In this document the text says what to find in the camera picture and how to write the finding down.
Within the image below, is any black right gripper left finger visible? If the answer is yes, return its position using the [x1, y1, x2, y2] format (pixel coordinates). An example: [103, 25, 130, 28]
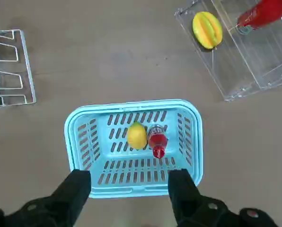
[0, 168, 92, 227]

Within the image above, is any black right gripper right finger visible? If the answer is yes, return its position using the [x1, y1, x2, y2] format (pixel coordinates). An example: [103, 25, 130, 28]
[167, 168, 278, 227]

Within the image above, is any red drink bottle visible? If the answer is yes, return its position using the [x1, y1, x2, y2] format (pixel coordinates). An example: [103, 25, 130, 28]
[147, 124, 168, 159]
[236, 0, 282, 31]

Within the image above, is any yellow lemon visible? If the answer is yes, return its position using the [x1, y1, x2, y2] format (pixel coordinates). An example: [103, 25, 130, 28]
[127, 122, 148, 150]

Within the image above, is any light blue plastic basket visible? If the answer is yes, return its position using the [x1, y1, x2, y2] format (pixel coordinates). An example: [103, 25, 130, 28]
[64, 99, 204, 199]

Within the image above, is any clear acrylic rack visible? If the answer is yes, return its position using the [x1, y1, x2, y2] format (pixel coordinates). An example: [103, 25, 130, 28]
[174, 0, 282, 103]

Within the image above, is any yellow green starfruit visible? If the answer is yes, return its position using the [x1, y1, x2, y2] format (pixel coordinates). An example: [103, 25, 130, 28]
[192, 11, 224, 50]

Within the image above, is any white wire cup rack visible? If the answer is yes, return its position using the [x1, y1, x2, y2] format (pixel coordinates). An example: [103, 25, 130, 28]
[0, 26, 37, 110]

